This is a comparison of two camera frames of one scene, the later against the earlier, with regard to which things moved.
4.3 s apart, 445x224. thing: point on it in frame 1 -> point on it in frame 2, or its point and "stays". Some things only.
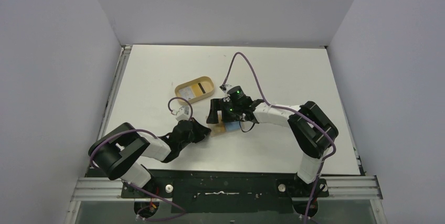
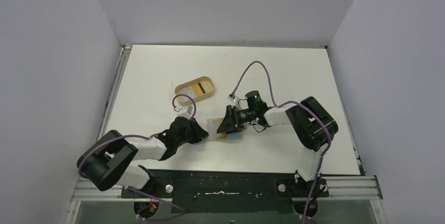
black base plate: (227, 191) stays
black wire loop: (243, 131) -> (255, 124)
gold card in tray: (197, 89) stays
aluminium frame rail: (125, 51) stays
